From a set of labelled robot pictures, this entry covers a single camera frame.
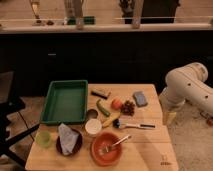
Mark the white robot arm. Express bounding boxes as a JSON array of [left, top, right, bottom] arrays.
[[159, 62, 213, 125]]

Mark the orange tomato toy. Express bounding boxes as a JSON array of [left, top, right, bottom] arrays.
[[111, 98, 123, 110]]

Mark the dark grape bunch toy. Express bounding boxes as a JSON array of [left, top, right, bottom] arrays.
[[121, 100, 135, 116]]

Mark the small metal tin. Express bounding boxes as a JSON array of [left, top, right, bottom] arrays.
[[86, 109, 98, 120]]

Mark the yellow banana toy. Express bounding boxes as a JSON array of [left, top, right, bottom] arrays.
[[102, 113, 121, 128]]

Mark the blue grey sponge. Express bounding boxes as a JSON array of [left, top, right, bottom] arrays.
[[133, 91, 148, 107]]

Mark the white cup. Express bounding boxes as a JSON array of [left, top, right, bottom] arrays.
[[85, 119, 102, 136]]

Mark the green plastic tray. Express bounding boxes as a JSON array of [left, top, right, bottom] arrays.
[[40, 80, 88, 125]]

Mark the orange bowl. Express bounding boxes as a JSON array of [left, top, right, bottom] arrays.
[[91, 132, 122, 166]]

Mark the metal fork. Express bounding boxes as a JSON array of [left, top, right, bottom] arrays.
[[99, 135, 132, 155]]

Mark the grey crumpled cloth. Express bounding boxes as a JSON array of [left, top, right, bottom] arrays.
[[58, 124, 79, 156]]

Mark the green box on shelf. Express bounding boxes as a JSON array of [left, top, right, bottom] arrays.
[[67, 16, 95, 25]]

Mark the dark brown plate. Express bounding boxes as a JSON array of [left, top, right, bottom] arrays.
[[56, 129, 83, 156]]

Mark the light green cup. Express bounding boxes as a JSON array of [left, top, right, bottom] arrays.
[[36, 131, 51, 148]]

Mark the black chair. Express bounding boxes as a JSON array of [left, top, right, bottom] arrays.
[[0, 71, 39, 167]]

